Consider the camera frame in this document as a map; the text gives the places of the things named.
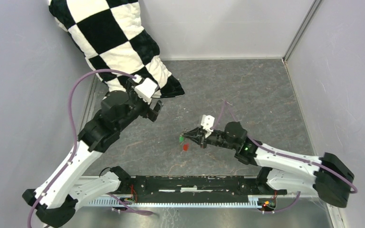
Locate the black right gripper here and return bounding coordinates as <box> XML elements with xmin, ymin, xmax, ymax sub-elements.
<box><xmin>182</xmin><ymin>126</ymin><xmax>237</xmax><ymax>151</ymax></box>

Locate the metal key holder red handle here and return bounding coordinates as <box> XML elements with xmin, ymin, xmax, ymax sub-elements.
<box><xmin>180</xmin><ymin>140</ymin><xmax>189</xmax><ymax>152</ymax></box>

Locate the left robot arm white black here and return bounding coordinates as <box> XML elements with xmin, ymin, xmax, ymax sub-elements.
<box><xmin>22</xmin><ymin>91</ymin><xmax>163</xmax><ymax>228</ymax></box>

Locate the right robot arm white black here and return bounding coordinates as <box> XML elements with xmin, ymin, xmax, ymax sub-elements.
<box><xmin>182</xmin><ymin>122</ymin><xmax>355</xmax><ymax>208</ymax></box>

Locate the black white checkered pillow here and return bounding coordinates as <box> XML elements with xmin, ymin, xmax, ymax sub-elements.
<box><xmin>48</xmin><ymin>0</ymin><xmax>185</xmax><ymax>98</ymax></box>

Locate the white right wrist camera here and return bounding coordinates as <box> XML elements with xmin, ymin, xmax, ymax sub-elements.
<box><xmin>200</xmin><ymin>114</ymin><xmax>215</xmax><ymax>132</ymax></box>

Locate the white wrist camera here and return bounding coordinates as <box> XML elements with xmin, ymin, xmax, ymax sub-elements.
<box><xmin>132</xmin><ymin>75</ymin><xmax>159</xmax><ymax>105</ymax></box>
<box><xmin>200</xmin><ymin>114</ymin><xmax>215</xmax><ymax>132</ymax></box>

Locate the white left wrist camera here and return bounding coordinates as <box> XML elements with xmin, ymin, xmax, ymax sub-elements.
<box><xmin>132</xmin><ymin>75</ymin><xmax>159</xmax><ymax>105</ymax></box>

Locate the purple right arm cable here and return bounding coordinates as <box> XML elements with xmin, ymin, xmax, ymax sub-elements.
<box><xmin>212</xmin><ymin>100</ymin><xmax>359</xmax><ymax>214</ymax></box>

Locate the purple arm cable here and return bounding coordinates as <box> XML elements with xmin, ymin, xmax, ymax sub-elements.
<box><xmin>212</xmin><ymin>100</ymin><xmax>359</xmax><ymax>214</ymax></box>
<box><xmin>27</xmin><ymin>69</ymin><xmax>155</xmax><ymax>228</ymax></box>

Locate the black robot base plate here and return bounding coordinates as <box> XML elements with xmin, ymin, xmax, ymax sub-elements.
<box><xmin>115</xmin><ymin>176</ymin><xmax>287</xmax><ymax>203</ymax></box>

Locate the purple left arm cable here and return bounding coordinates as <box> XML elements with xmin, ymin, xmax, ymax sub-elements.
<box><xmin>27</xmin><ymin>69</ymin><xmax>155</xmax><ymax>228</ymax></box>

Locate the aluminium frame rail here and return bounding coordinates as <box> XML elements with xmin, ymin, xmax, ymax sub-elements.
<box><xmin>50</xmin><ymin>175</ymin><xmax>339</xmax><ymax>209</ymax></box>

